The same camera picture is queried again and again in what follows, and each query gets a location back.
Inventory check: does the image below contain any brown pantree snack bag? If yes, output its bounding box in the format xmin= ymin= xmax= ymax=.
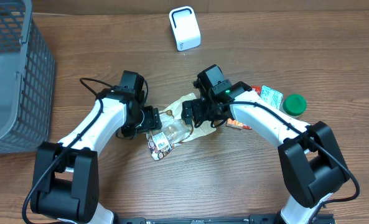
xmin=146 ymin=93 xmax=216 ymax=161

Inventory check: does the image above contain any orange small box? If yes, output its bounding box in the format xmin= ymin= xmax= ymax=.
xmin=226 ymin=118 xmax=251 ymax=130

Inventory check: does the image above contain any red snack stick packet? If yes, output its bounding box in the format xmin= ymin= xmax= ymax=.
xmin=252 ymin=86 xmax=261 ymax=95

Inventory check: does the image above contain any teal snack packet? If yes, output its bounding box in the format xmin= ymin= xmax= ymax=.
xmin=260 ymin=85 xmax=284 ymax=110

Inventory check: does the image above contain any green lid jar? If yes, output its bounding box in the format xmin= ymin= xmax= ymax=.
xmin=282 ymin=94 xmax=307 ymax=116

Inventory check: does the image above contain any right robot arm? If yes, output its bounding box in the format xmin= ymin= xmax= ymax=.
xmin=181 ymin=65 xmax=350 ymax=223

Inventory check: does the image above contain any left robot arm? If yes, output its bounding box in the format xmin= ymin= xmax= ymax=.
xmin=22 ymin=70 xmax=162 ymax=223

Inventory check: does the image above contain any white barcode scanner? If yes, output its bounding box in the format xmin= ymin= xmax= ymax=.
xmin=169 ymin=6 xmax=201 ymax=52

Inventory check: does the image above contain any grey plastic mesh basket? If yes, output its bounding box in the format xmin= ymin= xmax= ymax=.
xmin=0 ymin=0 xmax=56 ymax=154

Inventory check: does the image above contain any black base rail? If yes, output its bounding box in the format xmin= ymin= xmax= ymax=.
xmin=115 ymin=213 xmax=336 ymax=224

